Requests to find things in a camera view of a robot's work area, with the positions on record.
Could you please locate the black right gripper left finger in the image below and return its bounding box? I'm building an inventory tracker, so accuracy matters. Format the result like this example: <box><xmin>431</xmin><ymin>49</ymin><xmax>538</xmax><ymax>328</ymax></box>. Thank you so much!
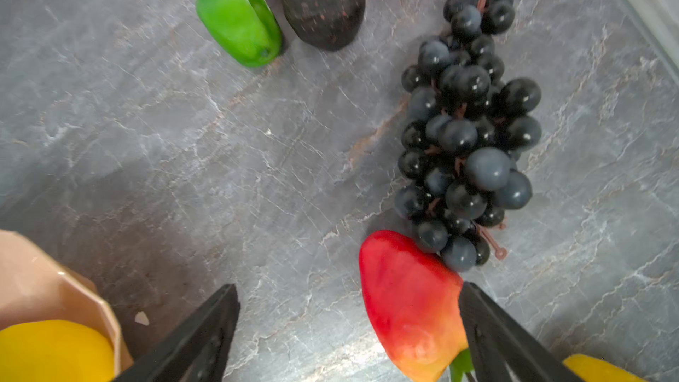
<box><xmin>116</xmin><ymin>284</ymin><xmax>240</xmax><ymax>382</ymax></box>

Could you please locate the dark fake grape bunch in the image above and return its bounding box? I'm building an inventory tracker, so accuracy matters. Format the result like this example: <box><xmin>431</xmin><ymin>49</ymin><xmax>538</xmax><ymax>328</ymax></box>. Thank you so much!
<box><xmin>394</xmin><ymin>0</ymin><xmax>542</xmax><ymax>272</ymax></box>

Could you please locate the green fake lime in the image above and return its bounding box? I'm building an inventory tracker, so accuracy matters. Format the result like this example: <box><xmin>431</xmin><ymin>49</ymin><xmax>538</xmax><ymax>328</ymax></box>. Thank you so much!
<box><xmin>196</xmin><ymin>0</ymin><xmax>282</xmax><ymax>67</ymax></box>

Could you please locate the pink scalloped fruit bowl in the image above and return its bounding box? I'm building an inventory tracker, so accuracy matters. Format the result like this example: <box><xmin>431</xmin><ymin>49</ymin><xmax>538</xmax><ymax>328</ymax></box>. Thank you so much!
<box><xmin>1</xmin><ymin>230</ymin><xmax>134</xmax><ymax>376</ymax></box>

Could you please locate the red yellow fake peach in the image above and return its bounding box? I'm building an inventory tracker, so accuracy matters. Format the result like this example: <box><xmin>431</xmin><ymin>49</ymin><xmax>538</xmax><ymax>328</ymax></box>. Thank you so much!
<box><xmin>358</xmin><ymin>230</ymin><xmax>469</xmax><ymax>381</ymax></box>

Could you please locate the yellow fake lemon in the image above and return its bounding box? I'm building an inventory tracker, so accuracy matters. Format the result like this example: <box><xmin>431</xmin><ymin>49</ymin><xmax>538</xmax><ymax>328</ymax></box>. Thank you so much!
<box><xmin>563</xmin><ymin>354</ymin><xmax>645</xmax><ymax>382</ymax></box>
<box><xmin>1</xmin><ymin>320</ymin><xmax>115</xmax><ymax>381</ymax></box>

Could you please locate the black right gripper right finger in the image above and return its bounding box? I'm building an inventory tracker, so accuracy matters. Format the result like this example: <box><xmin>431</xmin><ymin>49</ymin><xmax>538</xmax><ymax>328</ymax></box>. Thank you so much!
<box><xmin>459</xmin><ymin>282</ymin><xmax>580</xmax><ymax>382</ymax></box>

